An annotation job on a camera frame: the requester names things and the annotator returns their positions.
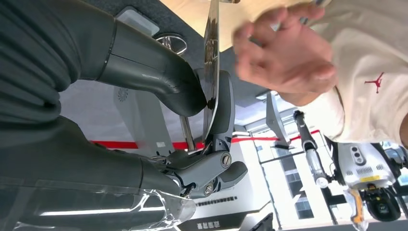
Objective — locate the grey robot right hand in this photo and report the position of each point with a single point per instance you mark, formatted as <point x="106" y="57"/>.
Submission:
<point x="79" y="165"/>

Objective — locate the person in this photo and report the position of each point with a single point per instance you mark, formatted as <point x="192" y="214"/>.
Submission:
<point x="366" y="47"/>

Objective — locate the grey sign stand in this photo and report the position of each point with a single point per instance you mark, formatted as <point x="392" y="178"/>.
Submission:
<point x="275" y="118"/>

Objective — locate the grey kiosk stand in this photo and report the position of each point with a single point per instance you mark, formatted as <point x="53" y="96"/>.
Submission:
<point x="143" y="121"/>

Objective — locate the chrome stool base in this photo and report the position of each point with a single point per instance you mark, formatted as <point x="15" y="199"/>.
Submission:
<point x="178" y="39"/>

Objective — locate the white humanoid robot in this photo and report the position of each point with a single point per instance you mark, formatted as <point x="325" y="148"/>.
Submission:
<point x="366" y="165"/>

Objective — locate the white counter with lettering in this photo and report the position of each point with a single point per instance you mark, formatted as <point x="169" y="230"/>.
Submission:
<point x="229" y="209"/>

